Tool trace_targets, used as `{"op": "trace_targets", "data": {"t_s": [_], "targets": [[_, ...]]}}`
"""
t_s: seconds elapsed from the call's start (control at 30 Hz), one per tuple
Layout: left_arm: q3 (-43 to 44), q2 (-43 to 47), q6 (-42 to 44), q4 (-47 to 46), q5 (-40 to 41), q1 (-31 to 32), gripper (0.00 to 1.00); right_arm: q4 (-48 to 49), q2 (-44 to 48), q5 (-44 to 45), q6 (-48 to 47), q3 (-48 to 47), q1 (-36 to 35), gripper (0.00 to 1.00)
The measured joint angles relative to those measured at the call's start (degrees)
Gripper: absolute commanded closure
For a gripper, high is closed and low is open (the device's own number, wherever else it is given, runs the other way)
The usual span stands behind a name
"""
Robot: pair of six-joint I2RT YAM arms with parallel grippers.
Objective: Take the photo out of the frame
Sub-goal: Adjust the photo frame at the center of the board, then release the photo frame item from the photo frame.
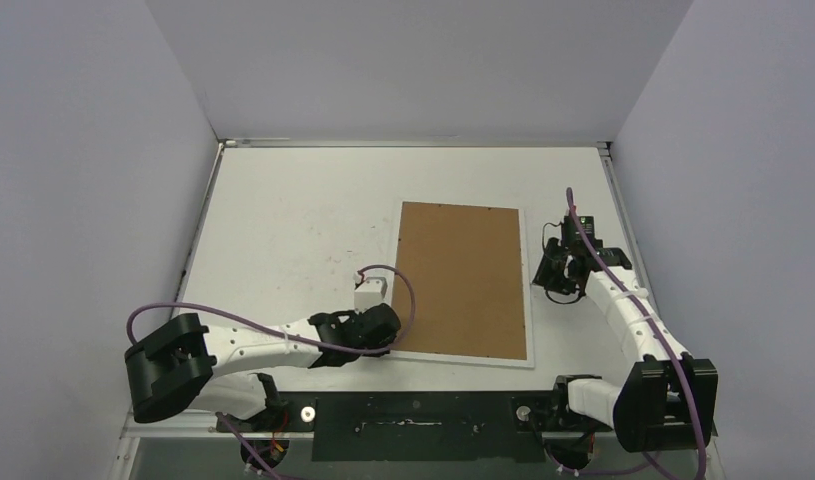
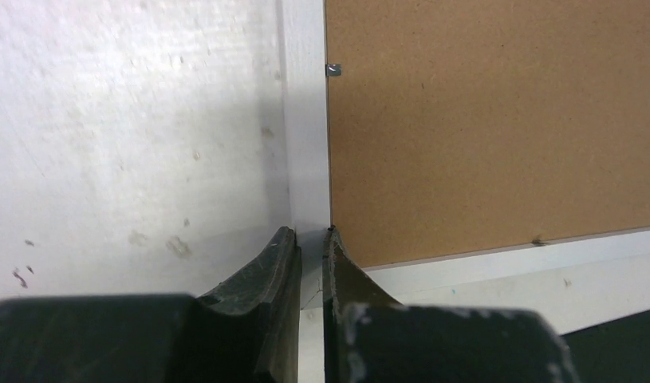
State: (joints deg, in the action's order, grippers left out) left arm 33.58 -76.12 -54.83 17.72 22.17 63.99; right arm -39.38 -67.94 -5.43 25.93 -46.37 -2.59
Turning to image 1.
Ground white picture frame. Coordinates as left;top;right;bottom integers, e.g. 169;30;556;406
387;199;537;370

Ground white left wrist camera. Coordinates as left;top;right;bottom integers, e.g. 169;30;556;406
353;277;388;313

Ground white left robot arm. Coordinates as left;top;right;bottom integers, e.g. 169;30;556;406
124;303;402;431

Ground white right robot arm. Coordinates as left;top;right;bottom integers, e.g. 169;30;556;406
533;214;719;452

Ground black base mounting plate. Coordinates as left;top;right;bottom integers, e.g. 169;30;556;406
216;390;608;463

